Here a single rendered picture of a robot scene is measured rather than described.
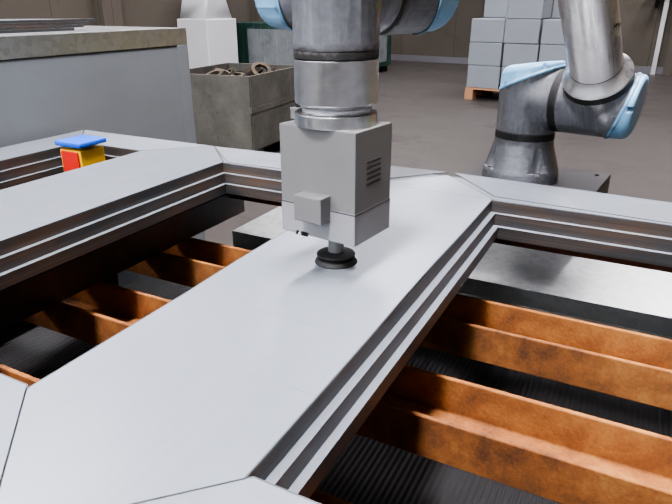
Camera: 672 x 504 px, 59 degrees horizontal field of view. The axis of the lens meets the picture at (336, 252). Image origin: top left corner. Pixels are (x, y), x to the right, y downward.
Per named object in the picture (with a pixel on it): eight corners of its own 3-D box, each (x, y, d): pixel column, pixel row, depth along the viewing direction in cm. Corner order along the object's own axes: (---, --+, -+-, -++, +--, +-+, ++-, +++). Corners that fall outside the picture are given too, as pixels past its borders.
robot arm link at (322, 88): (348, 63, 47) (270, 58, 51) (348, 121, 49) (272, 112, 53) (394, 57, 53) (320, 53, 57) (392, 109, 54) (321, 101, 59)
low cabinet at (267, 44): (304, 65, 1166) (303, 19, 1133) (391, 71, 1067) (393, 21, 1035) (230, 75, 1002) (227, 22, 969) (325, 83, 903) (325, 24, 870)
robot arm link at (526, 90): (510, 122, 127) (518, 56, 122) (572, 130, 119) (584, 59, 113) (483, 130, 118) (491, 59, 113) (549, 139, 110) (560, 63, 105)
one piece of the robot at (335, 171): (250, 84, 50) (260, 259, 57) (336, 92, 46) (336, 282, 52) (317, 74, 58) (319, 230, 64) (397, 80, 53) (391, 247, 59)
